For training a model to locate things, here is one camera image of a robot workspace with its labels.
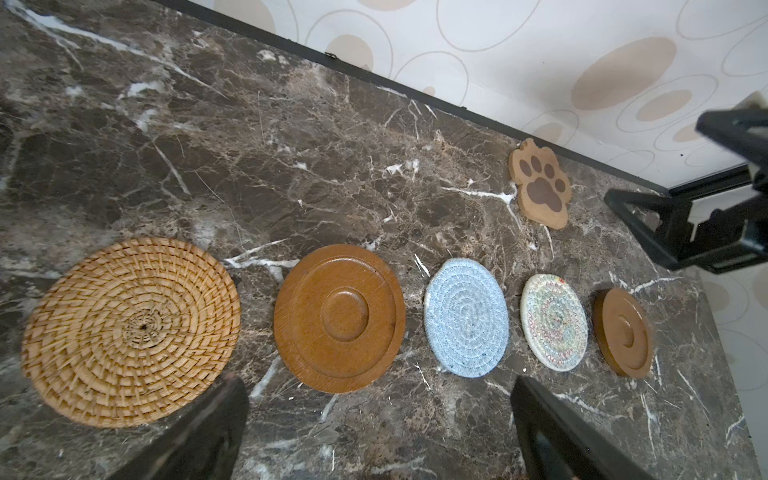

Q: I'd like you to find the brown wooden coaster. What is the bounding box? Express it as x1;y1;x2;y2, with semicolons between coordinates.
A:
593;288;654;379
273;244;406;394

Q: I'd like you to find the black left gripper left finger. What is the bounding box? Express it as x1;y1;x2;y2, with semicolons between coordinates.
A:
111;373;249;479

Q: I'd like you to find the grey woven coaster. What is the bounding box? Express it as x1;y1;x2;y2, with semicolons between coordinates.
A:
424;258;510;378

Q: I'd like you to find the paw print coaster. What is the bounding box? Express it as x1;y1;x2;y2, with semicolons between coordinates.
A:
508;138;572;230

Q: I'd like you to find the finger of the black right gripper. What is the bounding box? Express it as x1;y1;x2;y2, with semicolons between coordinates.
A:
696;108;767;178
604;189;767;274

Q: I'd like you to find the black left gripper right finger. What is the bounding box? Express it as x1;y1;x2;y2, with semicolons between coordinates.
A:
510;376;651;480

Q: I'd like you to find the multicolour woven coaster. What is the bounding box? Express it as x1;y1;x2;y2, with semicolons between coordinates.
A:
520;274;589;372

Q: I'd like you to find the rattan woven coaster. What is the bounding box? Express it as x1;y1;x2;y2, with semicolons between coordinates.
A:
21;237;241;428

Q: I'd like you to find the black corner frame post right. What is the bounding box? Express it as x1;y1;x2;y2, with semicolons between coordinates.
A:
668;165;752;201

